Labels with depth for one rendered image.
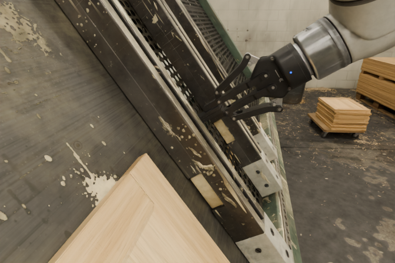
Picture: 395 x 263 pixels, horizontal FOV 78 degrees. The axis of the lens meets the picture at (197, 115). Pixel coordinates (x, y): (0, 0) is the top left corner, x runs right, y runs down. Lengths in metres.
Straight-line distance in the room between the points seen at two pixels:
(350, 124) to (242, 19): 2.99
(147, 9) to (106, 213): 0.55
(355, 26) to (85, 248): 0.43
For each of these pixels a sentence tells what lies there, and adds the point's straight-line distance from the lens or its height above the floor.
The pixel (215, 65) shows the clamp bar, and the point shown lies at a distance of 0.89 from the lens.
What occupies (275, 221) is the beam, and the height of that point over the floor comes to 0.90.
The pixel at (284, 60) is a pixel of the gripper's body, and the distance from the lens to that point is 0.44.
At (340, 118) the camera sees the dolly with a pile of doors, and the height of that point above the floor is 0.28.
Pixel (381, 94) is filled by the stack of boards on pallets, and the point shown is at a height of 0.28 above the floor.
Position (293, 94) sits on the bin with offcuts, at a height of 0.19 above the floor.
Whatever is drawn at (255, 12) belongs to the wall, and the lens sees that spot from 5.44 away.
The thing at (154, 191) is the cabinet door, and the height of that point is 1.19.
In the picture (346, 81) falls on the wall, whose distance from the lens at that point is 6.26.
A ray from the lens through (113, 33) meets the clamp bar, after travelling 0.45.
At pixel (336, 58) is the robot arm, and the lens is 0.44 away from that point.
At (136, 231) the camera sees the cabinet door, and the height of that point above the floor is 1.18.
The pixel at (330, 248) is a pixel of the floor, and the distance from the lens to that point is 2.05.
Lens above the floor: 1.42
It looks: 21 degrees down
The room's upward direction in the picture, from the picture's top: straight up
